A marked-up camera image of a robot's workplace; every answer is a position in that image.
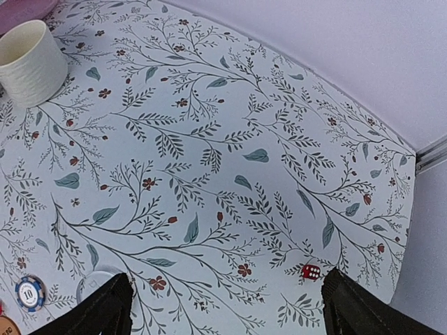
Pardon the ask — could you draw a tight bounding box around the cream ribbed cup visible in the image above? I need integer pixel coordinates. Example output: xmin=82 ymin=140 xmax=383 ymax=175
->
xmin=1 ymin=20 xmax=68 ymax=107

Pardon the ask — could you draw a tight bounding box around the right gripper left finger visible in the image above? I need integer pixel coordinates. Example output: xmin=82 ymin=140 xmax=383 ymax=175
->
xmin=33 ymin=273 xmax=133 ymax=335

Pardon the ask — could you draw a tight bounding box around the orange big blind button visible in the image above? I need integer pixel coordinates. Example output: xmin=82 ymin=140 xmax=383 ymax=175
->
xmin=0 ymin=315 xmax=21 ymax=335

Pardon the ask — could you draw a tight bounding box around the floral table mat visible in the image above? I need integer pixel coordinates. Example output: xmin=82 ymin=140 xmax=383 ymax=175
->
xmin=1 ymin=1 xmax=415 ymax=334

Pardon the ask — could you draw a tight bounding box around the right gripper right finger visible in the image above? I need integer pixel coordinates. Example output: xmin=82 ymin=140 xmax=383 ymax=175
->
xmin=321 ymin=268 xmax=438 ymax=335

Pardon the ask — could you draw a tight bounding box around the blue ten poker chip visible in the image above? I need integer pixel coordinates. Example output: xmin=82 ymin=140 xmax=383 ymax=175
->
xmin=15 ymin=276 xmax=46 ymax=313

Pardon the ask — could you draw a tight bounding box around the red die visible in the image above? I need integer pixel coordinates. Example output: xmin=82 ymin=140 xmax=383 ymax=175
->
xmin=301 ymin=264 xmax=321 ymax=281

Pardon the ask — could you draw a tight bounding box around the right aluminium frame post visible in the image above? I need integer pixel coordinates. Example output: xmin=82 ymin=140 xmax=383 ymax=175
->
xmin=416 ymin=136 xmax=447 ymax=174

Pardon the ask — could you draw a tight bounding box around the clear round dealer disc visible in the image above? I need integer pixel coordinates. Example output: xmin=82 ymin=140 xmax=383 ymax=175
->
xmin=76 ymin=270 xmax=114 ymax=304

